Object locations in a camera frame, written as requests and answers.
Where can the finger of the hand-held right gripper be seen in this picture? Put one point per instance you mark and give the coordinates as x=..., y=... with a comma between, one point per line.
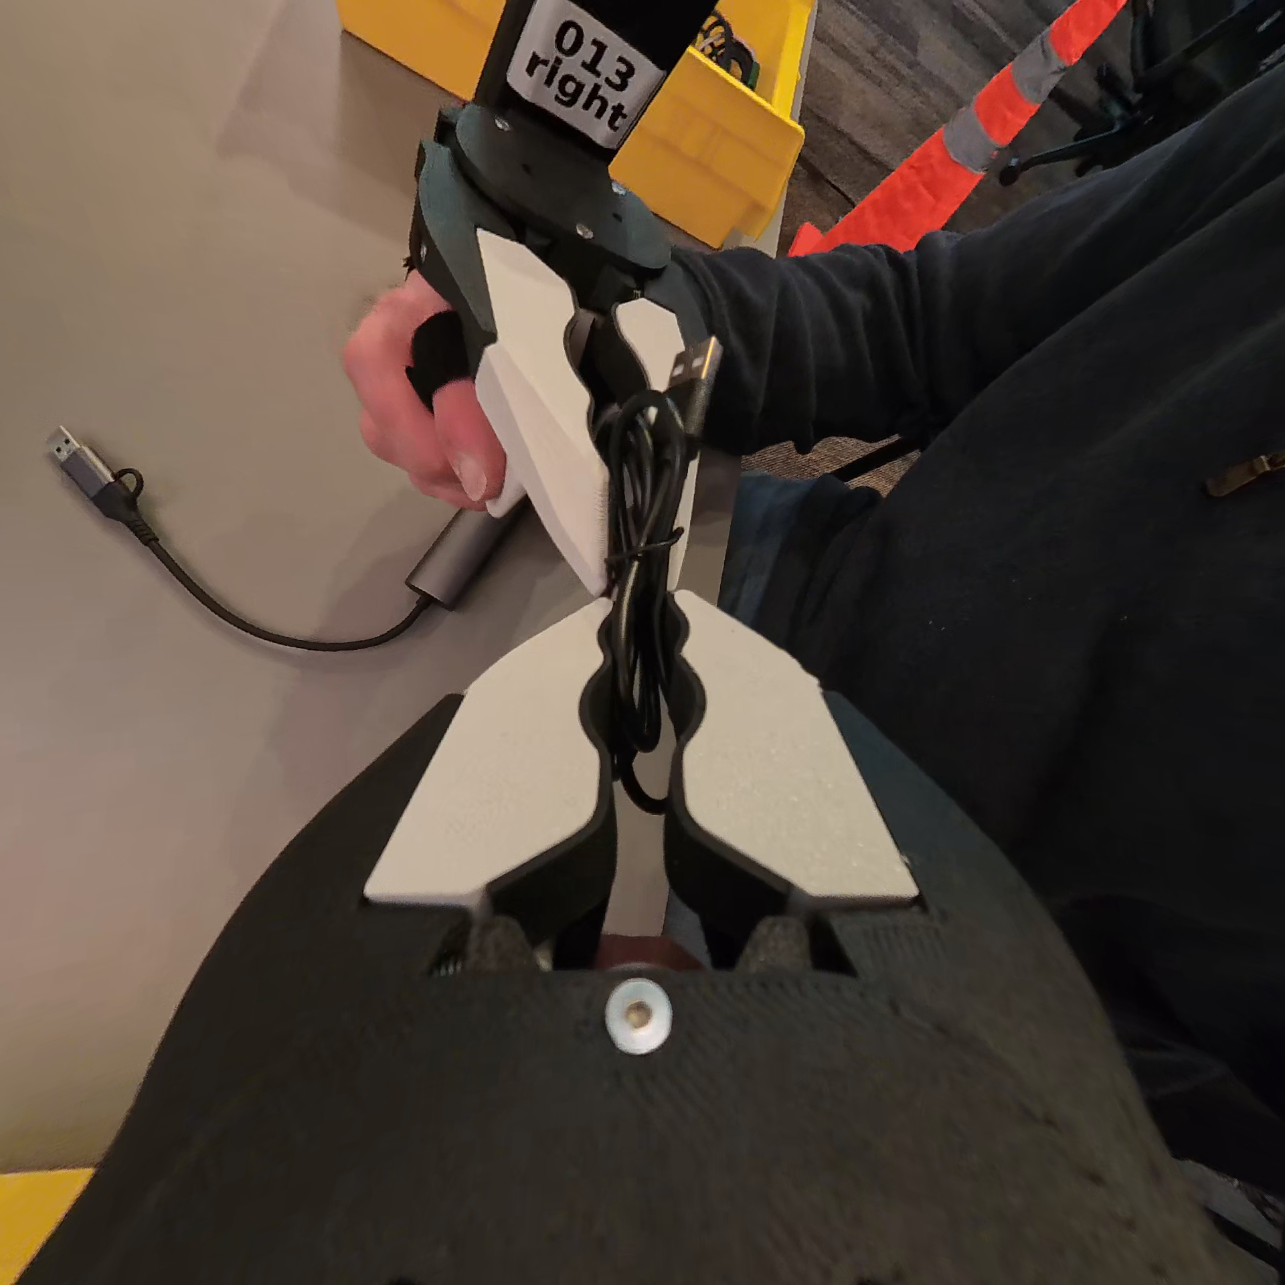
x=532, y=401
x=647, y=337

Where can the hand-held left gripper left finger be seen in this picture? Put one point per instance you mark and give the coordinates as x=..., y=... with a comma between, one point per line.
x=502, y=784

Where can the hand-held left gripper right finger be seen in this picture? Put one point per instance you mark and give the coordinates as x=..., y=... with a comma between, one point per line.
x=783, y=784

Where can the person's right forearm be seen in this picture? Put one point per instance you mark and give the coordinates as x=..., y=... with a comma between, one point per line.
x=823, y=341

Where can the grey usb hub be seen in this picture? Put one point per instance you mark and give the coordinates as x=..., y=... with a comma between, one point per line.
x=451, y=562

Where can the person's right hand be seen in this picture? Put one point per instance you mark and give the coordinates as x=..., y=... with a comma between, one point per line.
x=387, y=401

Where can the yellow plastic bin with divider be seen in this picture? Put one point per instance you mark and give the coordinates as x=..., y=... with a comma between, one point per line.
x=722, y=170

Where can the person's blue jeans leg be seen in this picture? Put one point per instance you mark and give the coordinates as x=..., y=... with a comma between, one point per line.
x=783, y=542

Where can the orange traffic cone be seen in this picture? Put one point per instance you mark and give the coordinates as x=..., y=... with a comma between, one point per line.
x=902, y=190

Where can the person's dark jacket torso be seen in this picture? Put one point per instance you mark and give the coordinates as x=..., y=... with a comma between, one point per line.
x=1054, y=652

